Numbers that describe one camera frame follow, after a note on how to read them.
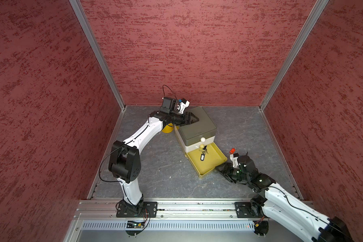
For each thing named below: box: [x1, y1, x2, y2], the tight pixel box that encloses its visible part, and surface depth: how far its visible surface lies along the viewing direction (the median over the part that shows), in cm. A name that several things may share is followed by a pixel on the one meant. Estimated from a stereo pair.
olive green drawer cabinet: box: [174, 106, 218, 147], surface depth 83 cm
